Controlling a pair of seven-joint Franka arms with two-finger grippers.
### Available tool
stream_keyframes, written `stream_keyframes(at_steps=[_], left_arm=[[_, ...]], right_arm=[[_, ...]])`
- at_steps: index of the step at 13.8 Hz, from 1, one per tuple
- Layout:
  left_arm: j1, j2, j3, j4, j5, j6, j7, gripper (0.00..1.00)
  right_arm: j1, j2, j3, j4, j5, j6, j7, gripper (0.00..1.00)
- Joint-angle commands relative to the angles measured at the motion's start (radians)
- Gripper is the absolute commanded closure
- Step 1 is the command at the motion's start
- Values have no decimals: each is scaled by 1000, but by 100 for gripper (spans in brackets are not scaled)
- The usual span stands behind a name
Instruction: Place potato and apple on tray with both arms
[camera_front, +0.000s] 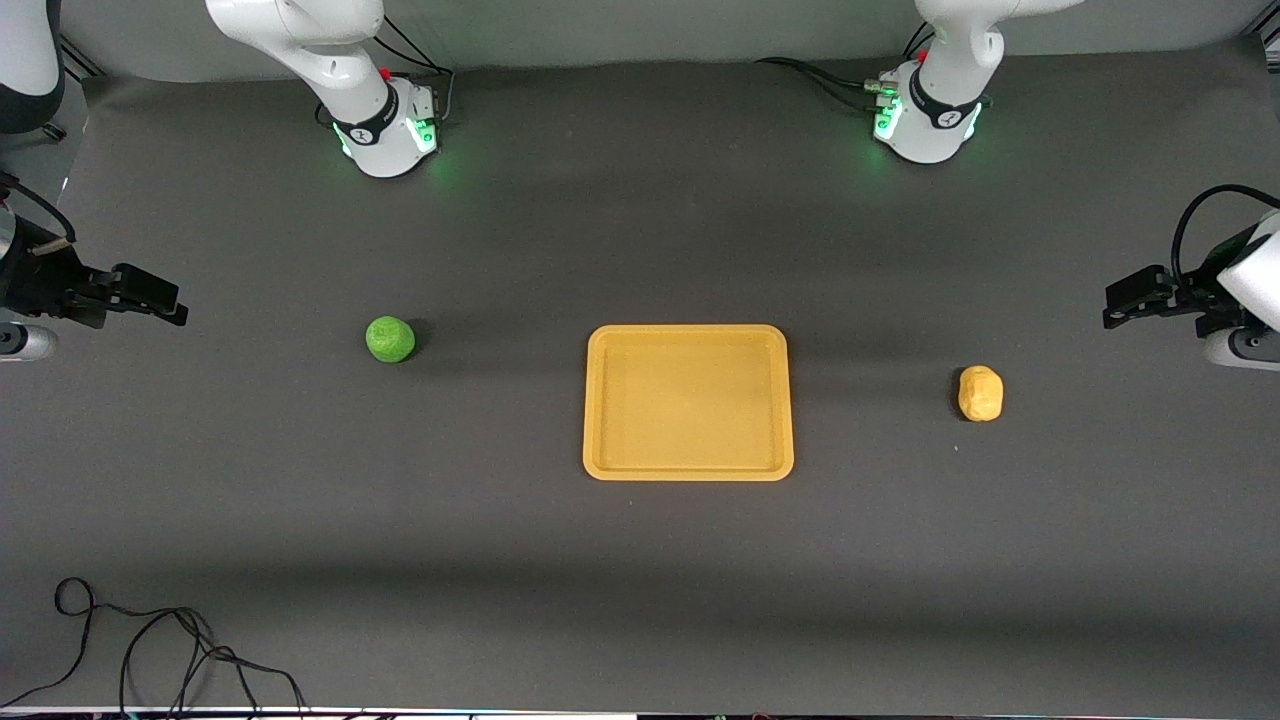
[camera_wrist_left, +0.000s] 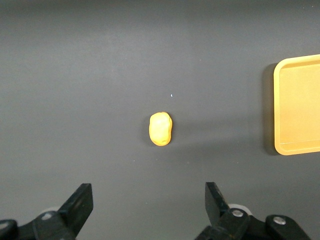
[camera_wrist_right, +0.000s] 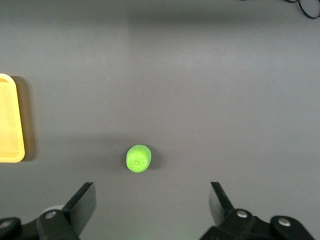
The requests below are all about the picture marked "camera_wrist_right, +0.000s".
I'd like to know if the green toy cabbage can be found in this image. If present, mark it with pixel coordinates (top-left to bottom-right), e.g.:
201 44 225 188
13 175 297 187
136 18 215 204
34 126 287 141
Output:
125 144 153 174

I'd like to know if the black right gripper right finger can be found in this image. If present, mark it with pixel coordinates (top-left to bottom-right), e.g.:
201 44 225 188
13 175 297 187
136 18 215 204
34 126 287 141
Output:
199 181 316 240

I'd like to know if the black cable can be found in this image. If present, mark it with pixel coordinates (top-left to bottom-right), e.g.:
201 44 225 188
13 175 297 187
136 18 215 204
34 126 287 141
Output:
238 0 320 20

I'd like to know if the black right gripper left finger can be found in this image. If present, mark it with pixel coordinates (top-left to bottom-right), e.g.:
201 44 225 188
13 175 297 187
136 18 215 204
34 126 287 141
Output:
0 181 97 240

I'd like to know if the yellow plastic tray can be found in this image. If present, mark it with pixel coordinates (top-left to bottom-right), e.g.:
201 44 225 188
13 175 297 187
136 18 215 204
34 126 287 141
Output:
0 73 26 164

